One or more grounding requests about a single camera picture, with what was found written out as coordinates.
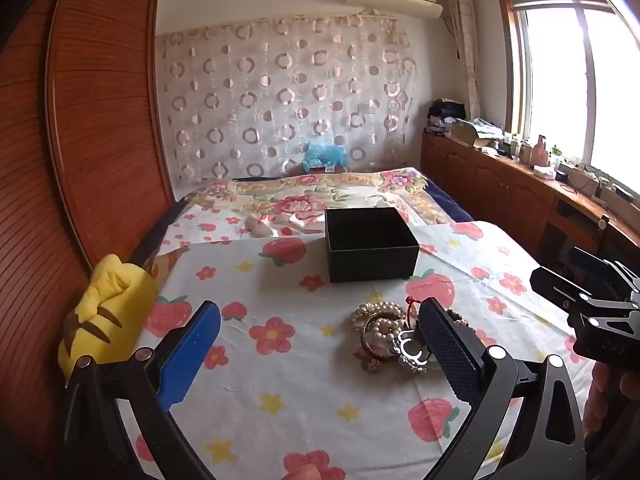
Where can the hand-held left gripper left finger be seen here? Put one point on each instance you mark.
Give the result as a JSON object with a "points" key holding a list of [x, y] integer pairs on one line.
{"points": [[189, 355]]}

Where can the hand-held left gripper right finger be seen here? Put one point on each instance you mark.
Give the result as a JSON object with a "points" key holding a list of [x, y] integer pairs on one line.
{"points": [[446, 355]]}

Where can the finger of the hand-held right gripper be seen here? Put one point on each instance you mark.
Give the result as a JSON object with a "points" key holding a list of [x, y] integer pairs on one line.
{"points": [[555, 287], [587, 260]]}

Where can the silver openwork ornament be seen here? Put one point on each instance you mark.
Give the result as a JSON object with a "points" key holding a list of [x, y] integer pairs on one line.
{"points": [[407, 349]]}

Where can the black square box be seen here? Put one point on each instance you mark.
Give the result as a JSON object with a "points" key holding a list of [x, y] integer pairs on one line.
{"points": [[370, 260]]}

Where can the person's right hand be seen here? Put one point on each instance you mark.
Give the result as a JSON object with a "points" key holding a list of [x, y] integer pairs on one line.
{"points": [[612, 400]]}

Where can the person's left hand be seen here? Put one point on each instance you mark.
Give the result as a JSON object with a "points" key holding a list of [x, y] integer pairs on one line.
{"points": [[302, 474]]}

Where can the white tissue pack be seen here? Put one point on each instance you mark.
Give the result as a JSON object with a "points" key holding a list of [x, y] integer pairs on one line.
{"points": [[545, 172]]}

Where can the yellow plush toy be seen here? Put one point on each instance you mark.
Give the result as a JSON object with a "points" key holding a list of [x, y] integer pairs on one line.
{"points": [[115, 285]]}

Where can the strawberry print cloth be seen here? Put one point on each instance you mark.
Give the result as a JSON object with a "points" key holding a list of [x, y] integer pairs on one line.
{"points": [[300, 360]]}

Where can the pink bottle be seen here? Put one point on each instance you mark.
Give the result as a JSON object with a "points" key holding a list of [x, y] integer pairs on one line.
{"points": [[539, 152]]}

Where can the brown wooden cabinet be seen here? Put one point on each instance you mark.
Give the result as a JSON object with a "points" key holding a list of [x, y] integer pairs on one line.
{"points": [[480, 180]]}

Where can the open cardboard box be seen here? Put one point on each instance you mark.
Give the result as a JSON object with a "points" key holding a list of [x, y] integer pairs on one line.
{"points": [[475, 132]]}

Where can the window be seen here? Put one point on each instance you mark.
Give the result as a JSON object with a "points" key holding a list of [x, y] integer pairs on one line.
{"points": [[555, 85]]}

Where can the floral quilt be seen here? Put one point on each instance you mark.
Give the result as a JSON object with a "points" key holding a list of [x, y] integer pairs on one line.
{"points": [[300, 200]]}

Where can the pile of dark clothes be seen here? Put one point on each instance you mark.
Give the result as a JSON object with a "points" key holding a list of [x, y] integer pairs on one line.
{"points": [[446, 112]]}

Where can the blue plastic bag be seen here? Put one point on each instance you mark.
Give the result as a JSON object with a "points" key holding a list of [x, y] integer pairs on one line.
{"points": [[322, 155]]}

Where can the pale window curtain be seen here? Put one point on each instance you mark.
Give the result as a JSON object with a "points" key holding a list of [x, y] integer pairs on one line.
{"points": [[462, 35]]}

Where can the brown wooden wardrobe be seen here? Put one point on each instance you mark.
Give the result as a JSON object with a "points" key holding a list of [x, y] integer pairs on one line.
{"points": [[100, 110]]}

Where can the circle patterned curtain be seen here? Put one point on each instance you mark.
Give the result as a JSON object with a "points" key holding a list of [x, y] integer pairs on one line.
{"points": [[280, 100]]}

